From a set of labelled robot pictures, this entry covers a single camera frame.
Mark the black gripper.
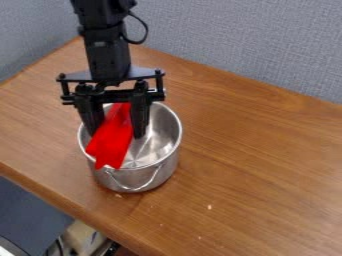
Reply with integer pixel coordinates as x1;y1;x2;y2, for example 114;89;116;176
57;28;166;139

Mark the red plastic block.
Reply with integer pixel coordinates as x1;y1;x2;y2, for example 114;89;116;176
86;103;134;170

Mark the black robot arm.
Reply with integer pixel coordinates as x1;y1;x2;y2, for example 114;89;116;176
57;0;166;138

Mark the metal pot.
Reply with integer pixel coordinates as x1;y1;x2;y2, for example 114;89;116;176
78;102;184;193

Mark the beige box under table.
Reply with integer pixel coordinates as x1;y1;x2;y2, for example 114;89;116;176
59;220;110;256

